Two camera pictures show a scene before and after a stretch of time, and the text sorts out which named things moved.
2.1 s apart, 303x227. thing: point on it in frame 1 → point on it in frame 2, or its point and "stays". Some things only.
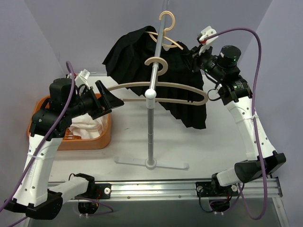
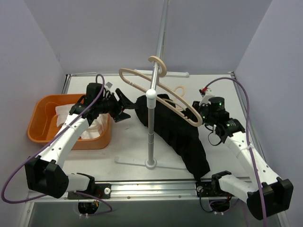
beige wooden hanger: x=155 y=35 → x=182 y=108
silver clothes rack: x=150 y=94 stays
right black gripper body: x=195 y=56 → x=197 y=109
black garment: x=143 y=63 → x=182 y=137
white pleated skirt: x=84 y=126 stays
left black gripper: x=97 y=109 → x=118 y=106
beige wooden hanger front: x=163 y=71 → x=162 y=103
